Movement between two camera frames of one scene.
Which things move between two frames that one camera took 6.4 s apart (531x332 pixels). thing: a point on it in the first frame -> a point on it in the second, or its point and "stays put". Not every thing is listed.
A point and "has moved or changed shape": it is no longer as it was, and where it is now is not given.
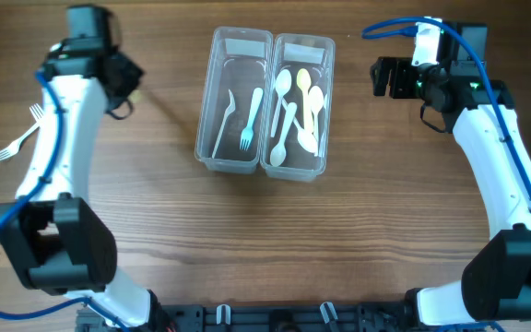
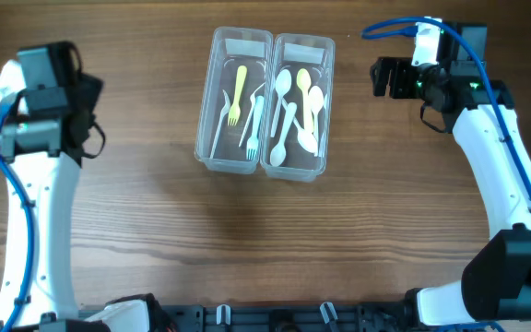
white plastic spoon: x=283 y=85 stays put
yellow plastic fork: x=135 y=96 -> x=234 y=113
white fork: x=13 y=148 has moved or changed shape
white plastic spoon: x=306 y=139 stays put
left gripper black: x=132 y=74 -> x=94 y=86
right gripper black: x=400 y=67 stays put
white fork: x=246 y=134 -> x=253 y=144
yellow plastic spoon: x=304 y=80 stays put
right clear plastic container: x=298 y=134 stays put
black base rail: x=288 y=317 stays put
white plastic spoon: x=277 y=152 stays put
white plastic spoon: x=316 y=100 stays put
